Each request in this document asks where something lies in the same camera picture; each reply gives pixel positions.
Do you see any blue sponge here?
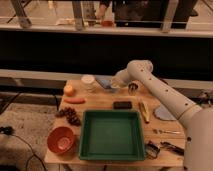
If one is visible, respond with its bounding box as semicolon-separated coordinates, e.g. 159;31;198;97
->
96;77;111;89

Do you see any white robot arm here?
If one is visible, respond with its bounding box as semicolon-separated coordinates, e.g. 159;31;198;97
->
111;60;213;171

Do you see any small metal cup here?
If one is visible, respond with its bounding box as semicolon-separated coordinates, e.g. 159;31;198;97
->
128;82;138;95

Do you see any white paper cup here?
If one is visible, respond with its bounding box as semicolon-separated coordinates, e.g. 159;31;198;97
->
81;75;95;92

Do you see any black rectangular block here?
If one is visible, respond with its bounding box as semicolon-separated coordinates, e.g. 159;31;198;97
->
113;101;132;109

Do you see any yellow toy fruit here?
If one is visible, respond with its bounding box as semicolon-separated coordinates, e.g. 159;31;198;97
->
63;85;74;96

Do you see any toy sausage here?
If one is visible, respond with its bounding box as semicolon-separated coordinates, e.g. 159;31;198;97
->
64;98;85;104

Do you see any grey blue cloth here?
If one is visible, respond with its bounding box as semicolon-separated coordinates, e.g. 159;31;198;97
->
154;105;176;121

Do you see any green plastic tray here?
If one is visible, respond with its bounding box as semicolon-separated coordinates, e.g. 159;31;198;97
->
79;110;146;161

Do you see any toy grape bunch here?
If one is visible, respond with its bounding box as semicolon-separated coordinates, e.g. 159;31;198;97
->
55;107;81;126

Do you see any metal fork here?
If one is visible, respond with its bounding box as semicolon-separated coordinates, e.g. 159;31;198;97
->
153;129;180;134

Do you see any wooden table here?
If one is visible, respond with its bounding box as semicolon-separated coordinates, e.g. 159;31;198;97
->
44;80;185;168

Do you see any person in background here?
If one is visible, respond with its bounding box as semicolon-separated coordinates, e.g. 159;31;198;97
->
96;0;167;27

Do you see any black binder clip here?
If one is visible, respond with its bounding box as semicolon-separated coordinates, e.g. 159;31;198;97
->
145;141;160;159

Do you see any red bowl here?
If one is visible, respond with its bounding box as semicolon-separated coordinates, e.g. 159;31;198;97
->
47;126;75;155

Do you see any black handled peeler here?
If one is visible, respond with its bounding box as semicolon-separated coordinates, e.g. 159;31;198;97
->
160;141;184;156

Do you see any black floor cable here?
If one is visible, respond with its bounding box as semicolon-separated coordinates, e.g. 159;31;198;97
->
0;125;49;171

